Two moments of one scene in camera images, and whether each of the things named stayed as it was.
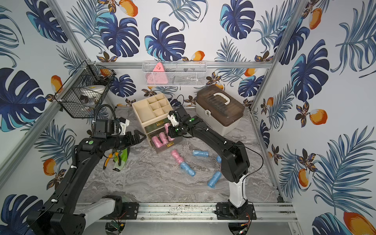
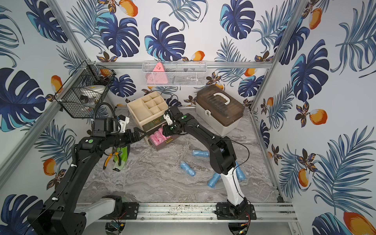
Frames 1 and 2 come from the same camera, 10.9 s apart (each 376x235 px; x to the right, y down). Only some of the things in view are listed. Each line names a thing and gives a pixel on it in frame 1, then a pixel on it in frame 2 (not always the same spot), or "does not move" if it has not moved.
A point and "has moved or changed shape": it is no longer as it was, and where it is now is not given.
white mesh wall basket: [175, 73] does not move
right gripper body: [176, 130] does not move
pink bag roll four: [166, 126] has moved or changed shape
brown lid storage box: [218, 108] does not move
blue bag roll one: [184, 166] does not move
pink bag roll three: [156, 142] has moved or changed shape
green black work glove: [120, 159] does not move
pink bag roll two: [163, 138] has moved or changed shape
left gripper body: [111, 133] does not move
